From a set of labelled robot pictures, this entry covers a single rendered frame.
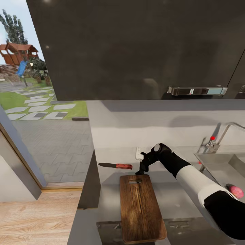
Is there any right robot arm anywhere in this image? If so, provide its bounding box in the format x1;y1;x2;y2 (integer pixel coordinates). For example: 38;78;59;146
135;143;245;245

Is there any cutting board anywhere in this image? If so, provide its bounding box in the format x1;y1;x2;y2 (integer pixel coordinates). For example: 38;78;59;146
119;174;167;243

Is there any parer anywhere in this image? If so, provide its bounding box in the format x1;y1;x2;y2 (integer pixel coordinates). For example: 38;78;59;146
99;163;132;168

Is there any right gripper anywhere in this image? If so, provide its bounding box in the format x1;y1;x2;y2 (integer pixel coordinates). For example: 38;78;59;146
135;152;153;175

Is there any vidalia onion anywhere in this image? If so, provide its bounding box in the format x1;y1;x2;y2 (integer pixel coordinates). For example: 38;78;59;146
229;186;244;198

